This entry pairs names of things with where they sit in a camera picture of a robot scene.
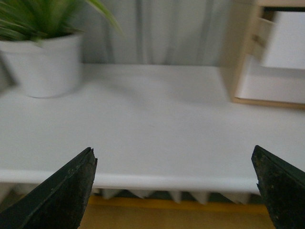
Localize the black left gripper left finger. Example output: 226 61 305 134
0 147 97 229

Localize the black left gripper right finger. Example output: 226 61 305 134
251 145 305 229

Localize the light wooden drawer cabinet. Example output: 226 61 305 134
220 0 305 109

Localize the yellow board under table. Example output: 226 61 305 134
80 196 274 229

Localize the white plant pot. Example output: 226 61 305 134
0 33 83 98

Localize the grey curtain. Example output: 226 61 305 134
79 0 232 66

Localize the green leafy plant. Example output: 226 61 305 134
0 0 122 42

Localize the white drawer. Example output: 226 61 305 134
235 55 305 104
261 11 305 70

